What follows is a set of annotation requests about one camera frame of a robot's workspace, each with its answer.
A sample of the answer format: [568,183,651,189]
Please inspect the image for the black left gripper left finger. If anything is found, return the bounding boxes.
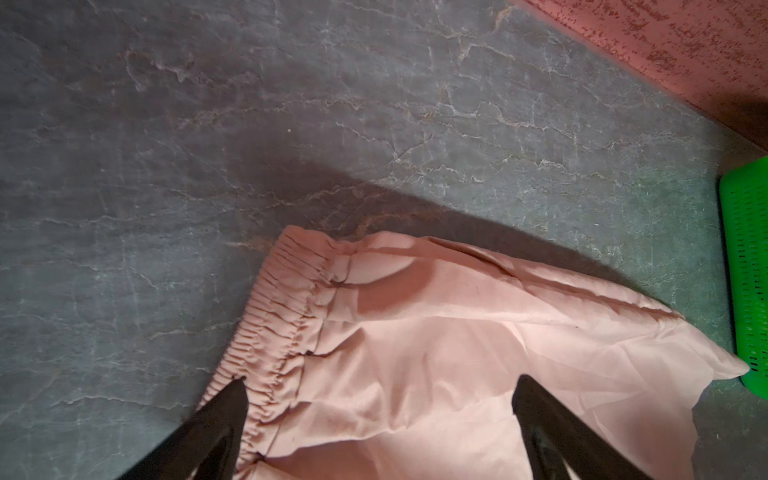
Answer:
[119,378,249,480]

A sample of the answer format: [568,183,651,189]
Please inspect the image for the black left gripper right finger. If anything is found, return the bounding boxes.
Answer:
[511,374,648,479]

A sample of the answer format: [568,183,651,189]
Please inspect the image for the pink shorts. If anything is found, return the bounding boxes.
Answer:
[204,226,748,479]

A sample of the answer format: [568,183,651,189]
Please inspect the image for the green plastic basket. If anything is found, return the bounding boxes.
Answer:
[719,157,767,399]

